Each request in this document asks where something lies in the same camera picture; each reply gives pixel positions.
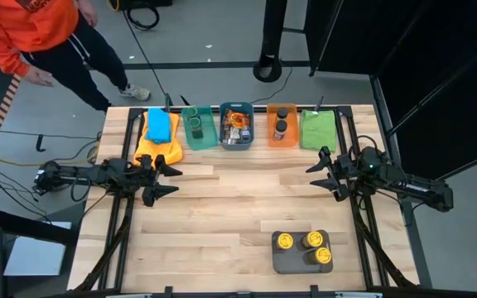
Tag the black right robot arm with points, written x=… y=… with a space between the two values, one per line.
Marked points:
x=408 y=186

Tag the person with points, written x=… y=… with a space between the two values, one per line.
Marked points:
x=23 y=25

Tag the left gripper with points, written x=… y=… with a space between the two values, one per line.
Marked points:
x=146 y=178

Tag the orange plastic bin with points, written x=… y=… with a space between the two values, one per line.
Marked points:
x=292 y=138

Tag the orange black hazard strip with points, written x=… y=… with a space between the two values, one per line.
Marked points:
x=2 y=111

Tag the black pole stand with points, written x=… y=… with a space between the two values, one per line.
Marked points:
x=273 y=25

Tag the grey metal stand frame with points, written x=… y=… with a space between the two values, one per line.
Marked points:
x=417 y=248

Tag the person's shoe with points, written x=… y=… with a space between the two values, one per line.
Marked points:
x=136 y=92

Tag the black curtain panel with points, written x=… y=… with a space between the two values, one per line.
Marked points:
x=429 y=83

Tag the black antenna stick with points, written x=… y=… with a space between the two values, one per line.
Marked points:
x=319 y=104

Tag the black side stand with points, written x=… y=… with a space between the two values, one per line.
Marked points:
x=23 y=225

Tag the black metal table frame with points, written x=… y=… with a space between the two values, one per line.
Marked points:
x=260 y=109

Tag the yellow cloth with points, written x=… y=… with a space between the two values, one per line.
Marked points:
x=157 y=151

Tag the green lid spice jar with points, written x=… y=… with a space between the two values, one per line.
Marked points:
x=191 y=112
x=196 y=124

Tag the teal plastic bin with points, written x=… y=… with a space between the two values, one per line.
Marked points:
x=209 y=136

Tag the yellow lid spice jar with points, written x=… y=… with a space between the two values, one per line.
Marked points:
x=284 y=241
x=321 y=256
x=314 y=238

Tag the white board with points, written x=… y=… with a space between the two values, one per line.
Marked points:
x=35 y=256

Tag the blue plastic bin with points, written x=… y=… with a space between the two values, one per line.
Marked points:
x=237 y=146

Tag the person's hand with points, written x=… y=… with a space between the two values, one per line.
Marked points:
x=89 y=12
x=39 y=77

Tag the small black hook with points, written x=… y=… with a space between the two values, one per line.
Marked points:
x=40 y=142

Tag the black lid spice jar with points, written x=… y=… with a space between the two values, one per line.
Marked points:
x=282 y=113

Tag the black lid jar purple label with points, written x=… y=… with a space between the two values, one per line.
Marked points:
x=280 y=126

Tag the orange spice pouch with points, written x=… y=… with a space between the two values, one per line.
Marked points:
x=239 y=120

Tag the grey plastic tray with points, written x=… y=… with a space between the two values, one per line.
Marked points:
x=292 y=262

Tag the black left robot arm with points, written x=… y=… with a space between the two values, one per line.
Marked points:
x=77 y=176

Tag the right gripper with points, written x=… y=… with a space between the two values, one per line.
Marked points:
x=344 y=171

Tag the green cloth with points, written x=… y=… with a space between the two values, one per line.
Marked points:
x=318 y=131

